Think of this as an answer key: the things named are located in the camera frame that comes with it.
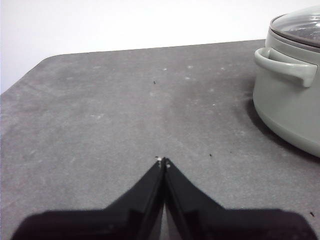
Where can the sage green electric cooking pot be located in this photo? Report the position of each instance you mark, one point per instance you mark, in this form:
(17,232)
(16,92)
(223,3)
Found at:
(285,105)

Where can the glass lid with green knob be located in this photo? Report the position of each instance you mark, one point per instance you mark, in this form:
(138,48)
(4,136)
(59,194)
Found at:
(300,25)

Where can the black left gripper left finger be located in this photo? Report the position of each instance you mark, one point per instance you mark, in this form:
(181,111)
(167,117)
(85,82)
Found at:
(100,225)

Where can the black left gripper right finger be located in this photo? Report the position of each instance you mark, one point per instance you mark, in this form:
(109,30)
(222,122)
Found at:
(237,225)

